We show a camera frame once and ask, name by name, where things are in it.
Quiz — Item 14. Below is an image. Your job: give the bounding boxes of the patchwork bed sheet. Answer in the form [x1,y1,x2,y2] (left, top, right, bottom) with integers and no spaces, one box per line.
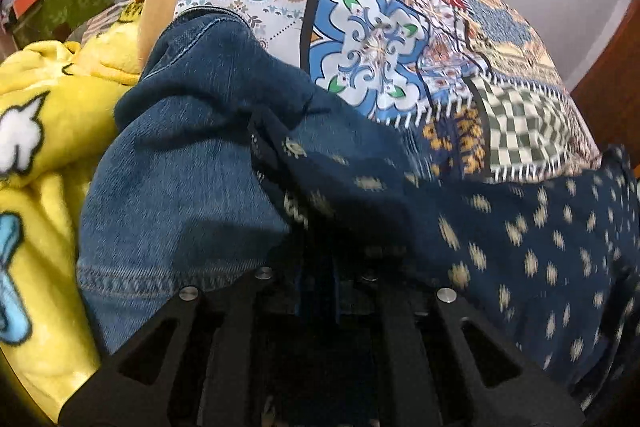
[172,0,604,186]

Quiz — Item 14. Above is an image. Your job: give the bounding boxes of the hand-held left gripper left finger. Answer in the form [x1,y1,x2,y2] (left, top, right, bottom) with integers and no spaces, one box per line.
[57,264,321,427]

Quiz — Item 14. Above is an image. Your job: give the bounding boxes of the blue denim jeans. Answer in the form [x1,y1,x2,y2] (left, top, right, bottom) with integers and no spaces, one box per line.
[77,13,353,354]

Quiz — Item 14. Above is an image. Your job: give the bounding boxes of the yellow cartoon blanket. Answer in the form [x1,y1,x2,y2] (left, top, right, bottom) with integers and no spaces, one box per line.
[0,0,147,424]

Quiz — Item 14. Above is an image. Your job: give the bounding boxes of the navy patterned hooded robe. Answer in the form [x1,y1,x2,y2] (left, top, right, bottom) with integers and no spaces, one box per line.
[247,107,640,414]

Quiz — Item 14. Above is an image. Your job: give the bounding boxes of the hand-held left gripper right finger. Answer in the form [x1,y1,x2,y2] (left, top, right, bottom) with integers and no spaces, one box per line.
[320,264,587,427]

